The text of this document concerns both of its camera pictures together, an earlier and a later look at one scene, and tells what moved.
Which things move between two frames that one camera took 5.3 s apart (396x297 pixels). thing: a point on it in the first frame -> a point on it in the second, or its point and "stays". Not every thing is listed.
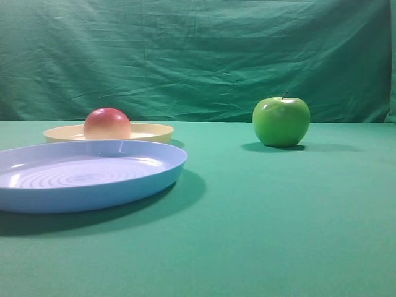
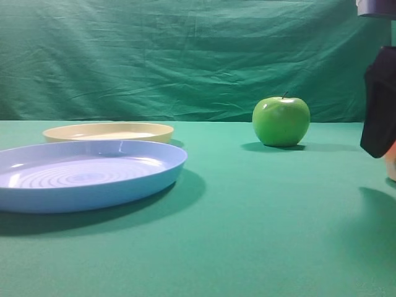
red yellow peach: x=107 y=123 -> x=390 y=162
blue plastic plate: x=82 y=176 stays
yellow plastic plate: x=140 y=132 stays
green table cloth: x=243 y=219 stays
